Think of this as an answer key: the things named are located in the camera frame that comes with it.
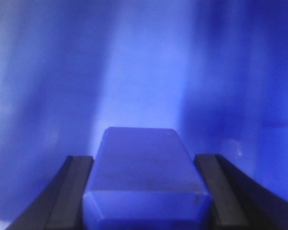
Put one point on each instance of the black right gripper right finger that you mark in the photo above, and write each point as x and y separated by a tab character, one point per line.
238	201

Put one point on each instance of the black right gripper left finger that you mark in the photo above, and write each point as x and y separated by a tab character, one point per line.
60	205

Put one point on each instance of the large blue bin right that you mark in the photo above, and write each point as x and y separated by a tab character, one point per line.
216	71

